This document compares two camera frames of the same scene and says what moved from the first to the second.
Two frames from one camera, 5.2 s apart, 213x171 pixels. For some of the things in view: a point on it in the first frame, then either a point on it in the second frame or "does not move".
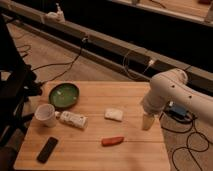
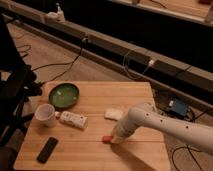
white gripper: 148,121 → 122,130
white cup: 45,114 does not move
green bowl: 64,96 does not move
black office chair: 19,83 does not move
